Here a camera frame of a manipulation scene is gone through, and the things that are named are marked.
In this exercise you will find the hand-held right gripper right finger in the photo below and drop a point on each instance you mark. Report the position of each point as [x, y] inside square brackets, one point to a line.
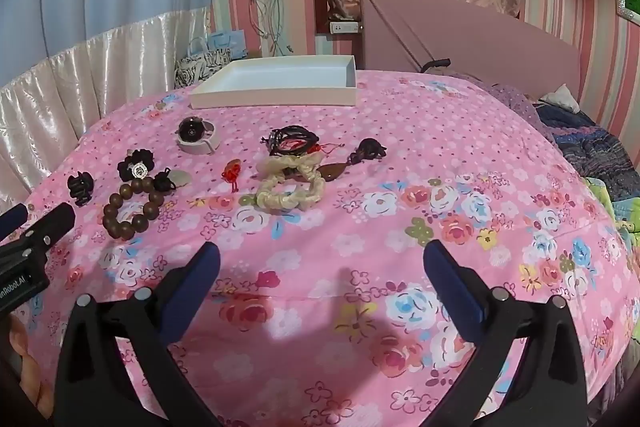
[455, 292]

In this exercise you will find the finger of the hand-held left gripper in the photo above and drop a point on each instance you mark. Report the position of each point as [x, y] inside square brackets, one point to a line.
[52, 219]
[12, 218]

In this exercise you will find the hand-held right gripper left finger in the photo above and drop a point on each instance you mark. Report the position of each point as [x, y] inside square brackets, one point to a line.
[192, 289]

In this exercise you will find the black claw hair clip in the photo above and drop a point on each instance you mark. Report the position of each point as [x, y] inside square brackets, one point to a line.
[80, 189]

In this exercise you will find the black scrunchie with silver charm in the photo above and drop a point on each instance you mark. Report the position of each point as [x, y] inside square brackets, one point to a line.
[135, 167]

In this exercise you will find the cream ruffled scrunchie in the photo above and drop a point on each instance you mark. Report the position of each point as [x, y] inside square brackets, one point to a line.
[287, 197]

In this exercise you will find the dark brown knotted pendant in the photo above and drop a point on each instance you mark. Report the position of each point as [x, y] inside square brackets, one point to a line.
[370, 150]

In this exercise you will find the shallow white cardboard box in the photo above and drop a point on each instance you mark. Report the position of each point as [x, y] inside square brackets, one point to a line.
[280, 84]

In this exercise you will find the person's left hand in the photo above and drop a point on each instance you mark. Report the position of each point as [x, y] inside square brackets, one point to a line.
[30, 367]

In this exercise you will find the red knot charm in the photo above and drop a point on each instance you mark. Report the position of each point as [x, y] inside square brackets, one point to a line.
[232, 172]

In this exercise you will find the pink floral bed cover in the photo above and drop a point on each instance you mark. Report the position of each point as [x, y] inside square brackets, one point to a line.
[360, 212]

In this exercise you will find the white satin curtain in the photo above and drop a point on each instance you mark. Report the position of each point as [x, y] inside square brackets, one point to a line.
[100, 62]

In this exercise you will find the brown wooden drop pendant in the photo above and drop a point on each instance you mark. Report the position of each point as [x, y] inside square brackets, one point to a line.
[332, 170]

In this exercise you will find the green patterned blanket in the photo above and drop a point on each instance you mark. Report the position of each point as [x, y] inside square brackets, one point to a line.
[617, 202]

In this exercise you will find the dark purple patterned blanket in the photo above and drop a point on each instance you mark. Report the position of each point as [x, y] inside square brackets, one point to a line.
[580, 132]

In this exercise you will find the black and white floral bag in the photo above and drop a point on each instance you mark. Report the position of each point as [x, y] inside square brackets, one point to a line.
[202, 66]

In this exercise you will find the white pillow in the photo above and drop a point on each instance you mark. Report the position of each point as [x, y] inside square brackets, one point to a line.
[560, 97]

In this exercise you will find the light blue paper bag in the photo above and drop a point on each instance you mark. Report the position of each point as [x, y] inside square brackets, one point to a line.
[227, 42]

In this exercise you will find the pink box lid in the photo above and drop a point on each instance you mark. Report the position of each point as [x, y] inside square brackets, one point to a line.
[465, 37]

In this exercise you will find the white power strip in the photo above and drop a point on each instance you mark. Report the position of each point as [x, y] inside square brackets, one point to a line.
[345, 27]

